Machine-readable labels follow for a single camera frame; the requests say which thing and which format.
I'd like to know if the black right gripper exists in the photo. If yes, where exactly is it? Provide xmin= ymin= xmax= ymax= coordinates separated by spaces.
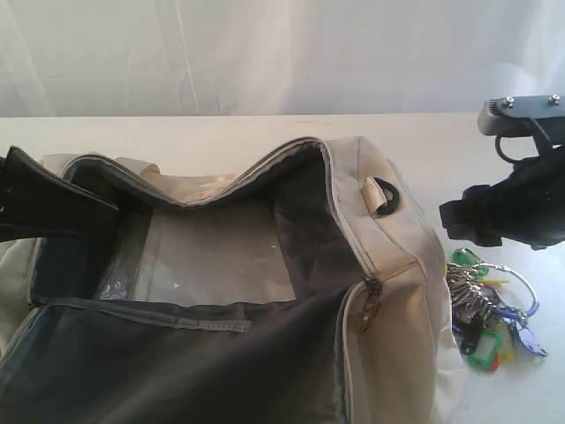
xmin=439 ymin=146 xmax=564 ymax=250

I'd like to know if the colourful key tag bunch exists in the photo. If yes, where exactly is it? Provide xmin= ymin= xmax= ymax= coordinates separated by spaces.
xmin=446 ymin=248 xmax=548 ymax=373

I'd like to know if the beige duffel bag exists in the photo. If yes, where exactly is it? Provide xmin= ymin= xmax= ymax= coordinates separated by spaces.
xmin=1 ymin=137 xmax=468 ymax=423

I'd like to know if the clear plastic sheet in bag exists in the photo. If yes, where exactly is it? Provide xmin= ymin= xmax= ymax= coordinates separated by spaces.
xmin=95 ymin=201 xmax=296 ymax=307

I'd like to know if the white backdrop curtain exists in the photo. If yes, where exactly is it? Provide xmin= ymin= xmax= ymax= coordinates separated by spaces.
xmin=1 ymin=1 xmax=564 ymax=117

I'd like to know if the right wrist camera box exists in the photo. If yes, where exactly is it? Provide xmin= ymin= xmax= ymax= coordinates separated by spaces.
xmin=478 ymin=94 xmax=564 ymax=155

